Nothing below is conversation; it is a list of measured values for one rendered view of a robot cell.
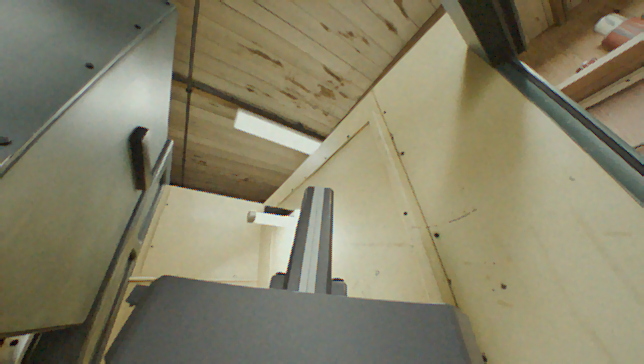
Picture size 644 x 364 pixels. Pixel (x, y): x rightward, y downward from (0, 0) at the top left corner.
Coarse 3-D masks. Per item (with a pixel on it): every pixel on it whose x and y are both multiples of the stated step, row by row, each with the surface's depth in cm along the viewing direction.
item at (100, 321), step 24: (168, 144) 97; (168, 168) 110; (144, 192) 81; (144, 216) 84; (120, 240) 69; (144, 240) 99; (120, 264) 66; (120, 288) 83; (96, 312) 57; (24, 336) 45; (48, 336) 49; (72, 336) 51; (96, 336) 58; (0, 360) 41; (24, 360) 44; (48, 360) 47; (72, 360) 49; (96, 360) 69
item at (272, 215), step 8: (264, 208) 94; (272, 208) 95; (280, 208) 98; (248, 216) 87; (256, 216) 86; (264, 216) 89; (272, 216) 92; (280, 216) 95; (288, 216) 99; (272, 224) 92; (280, 224) 94; (288, 224) 96
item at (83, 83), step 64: (0, 0) 26; (64, 0) 33; (128, 0) 42; (0, 64) 23; (64, 64) 28; (128, 64) 38; (0, 128) 21; (64, 128) 26; (128, 128) 48; (0, 192) 19; (64, 192) 30; (128, 192) 62; (0, 256) 21; (64, 256) 35; (0, 320) 23; (64, 320) 41
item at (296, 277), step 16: (304, 192) 11; (304, 208) 10; (304, 224) 9; (304, 240) 8; (304, 256) 8; (288, 272) 7; (304, 272) 7; (272, 288) 7; (288, 288) 7; (304, 288) 7
